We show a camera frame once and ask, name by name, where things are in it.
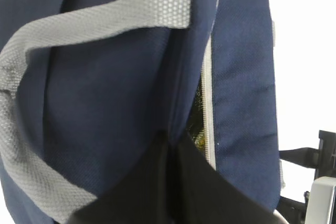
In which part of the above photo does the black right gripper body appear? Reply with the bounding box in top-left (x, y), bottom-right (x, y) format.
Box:
top-left (278, 130), bottom-right (335, 223)

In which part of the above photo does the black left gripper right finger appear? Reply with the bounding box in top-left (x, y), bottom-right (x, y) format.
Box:
top-left (177, 133), bottom-right (287, 224)

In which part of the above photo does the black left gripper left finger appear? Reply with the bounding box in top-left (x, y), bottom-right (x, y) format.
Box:
top-left (68, 131), bottom-right (181, 223)

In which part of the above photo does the yellow banana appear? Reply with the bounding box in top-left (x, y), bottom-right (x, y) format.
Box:
top-left (195, 135), bottom-right (205, 150)

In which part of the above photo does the navy and white lunch bag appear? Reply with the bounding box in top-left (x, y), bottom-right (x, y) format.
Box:
top-left (1, 0), bottom-right (280, 223)

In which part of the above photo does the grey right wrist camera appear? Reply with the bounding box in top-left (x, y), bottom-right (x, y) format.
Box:
top-left (305, 177), bottom-right (335, 224)

